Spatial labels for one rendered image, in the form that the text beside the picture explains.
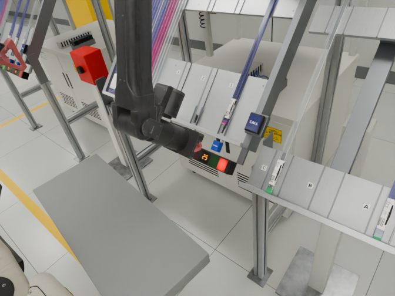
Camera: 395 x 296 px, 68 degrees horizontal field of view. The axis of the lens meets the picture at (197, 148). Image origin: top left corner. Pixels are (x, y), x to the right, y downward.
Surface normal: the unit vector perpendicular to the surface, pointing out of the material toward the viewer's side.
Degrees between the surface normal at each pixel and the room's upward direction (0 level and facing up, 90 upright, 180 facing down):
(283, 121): 90
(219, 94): 45
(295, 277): 0
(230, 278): 0
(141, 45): 90
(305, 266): 0
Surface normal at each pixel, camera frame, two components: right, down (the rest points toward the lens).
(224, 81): -0.55, -0.16
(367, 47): -0.64, 0.55
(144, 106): 0.76, 0.32
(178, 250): -0.13, -0.77
